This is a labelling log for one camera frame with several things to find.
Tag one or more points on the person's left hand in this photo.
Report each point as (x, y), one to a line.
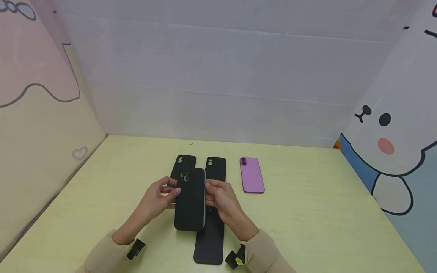
(155, 203)

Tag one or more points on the purple smartphone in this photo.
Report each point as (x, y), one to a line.
(252, 176)

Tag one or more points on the person's left thumb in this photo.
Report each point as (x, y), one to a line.
(174, 191)

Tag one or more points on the person's right fingers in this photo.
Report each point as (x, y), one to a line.
(211, 201)

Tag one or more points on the person's right hand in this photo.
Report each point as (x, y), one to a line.
(227, 206)

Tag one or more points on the person's right thumb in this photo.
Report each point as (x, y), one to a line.
(215, 185)

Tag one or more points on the person's left forearm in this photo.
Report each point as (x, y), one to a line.
(112, 250)

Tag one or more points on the person's left index finger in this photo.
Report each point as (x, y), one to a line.
(168, 181)

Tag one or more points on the black wrist band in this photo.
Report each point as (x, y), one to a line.
(235, 258)
(136, 248)

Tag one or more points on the person's right forearm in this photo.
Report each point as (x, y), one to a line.
(264, 252)

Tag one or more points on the black phone case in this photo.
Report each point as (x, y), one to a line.
(186, 163)
(210, 242)
(216, 168)

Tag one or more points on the person's left fingers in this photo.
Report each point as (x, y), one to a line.
(168, 201)

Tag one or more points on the black phone with case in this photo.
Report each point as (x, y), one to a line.
(189, 201)

